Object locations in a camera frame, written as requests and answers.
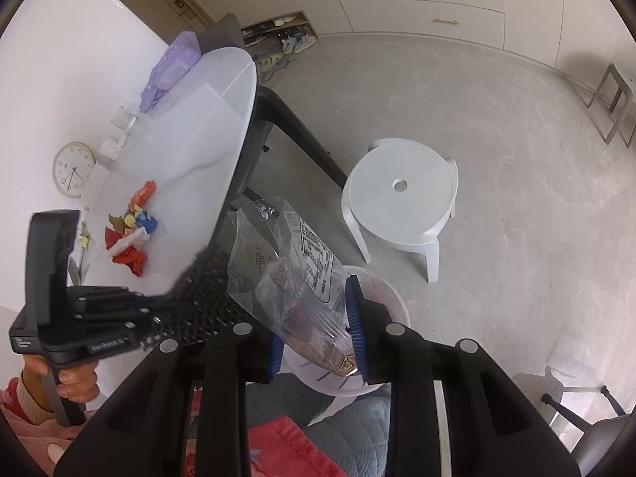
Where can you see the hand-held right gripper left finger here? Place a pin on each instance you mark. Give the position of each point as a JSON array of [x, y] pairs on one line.
[[276, 357]]

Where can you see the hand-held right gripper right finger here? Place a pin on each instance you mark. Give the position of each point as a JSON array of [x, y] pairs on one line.
[[355, 328]]

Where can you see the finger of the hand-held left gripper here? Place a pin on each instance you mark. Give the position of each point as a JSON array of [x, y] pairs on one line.
[[203, 308]]

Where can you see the white plastic bin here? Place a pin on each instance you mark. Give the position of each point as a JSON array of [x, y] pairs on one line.
[[385, 298]]

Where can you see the clear plastic bag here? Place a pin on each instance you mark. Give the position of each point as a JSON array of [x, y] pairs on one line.
[[298, 278]]

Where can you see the person's left forearm pink sleeve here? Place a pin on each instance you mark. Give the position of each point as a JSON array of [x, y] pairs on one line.
[[30, 432]]

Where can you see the person's left hand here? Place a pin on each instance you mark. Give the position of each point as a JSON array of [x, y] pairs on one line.
[[74, 382]]

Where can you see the yellow sticky note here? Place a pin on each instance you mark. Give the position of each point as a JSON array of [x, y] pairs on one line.
[[85, 239]]

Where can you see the red cushion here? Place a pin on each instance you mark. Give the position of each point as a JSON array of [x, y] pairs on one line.
[[288, 447]]

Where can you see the pile of coloured paper scraps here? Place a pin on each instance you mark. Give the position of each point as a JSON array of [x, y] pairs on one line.
[[131, 253]]

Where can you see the grey quilted cushion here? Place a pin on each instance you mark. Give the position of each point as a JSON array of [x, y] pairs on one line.
[[357, 432]]

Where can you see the white plastic stool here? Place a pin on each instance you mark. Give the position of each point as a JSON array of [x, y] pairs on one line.
[[397, 208]]

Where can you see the round white clock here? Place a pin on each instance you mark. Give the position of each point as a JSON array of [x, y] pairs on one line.
[[74, 169]]

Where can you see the small white box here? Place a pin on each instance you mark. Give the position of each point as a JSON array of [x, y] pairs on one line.
[[110, 149]]

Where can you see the small clear container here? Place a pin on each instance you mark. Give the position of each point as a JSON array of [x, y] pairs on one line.
[[126, 115]]

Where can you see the pale slipper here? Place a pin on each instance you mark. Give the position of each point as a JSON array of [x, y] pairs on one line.
[[271, 63]]

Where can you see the grey chair with black legs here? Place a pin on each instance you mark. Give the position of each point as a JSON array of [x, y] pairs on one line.
[[601, 437]]

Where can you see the dark chair back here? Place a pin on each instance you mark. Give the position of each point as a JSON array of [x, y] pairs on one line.
[[223, 35]]

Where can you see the white sneaker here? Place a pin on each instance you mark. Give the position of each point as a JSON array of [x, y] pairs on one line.
[[307, 39], [290, 46]]

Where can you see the beige wooden stool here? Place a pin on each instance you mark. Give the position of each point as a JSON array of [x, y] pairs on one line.
[[616, 84]]

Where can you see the cream wall cabinet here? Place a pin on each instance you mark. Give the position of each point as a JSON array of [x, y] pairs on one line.
[[472, 5]]

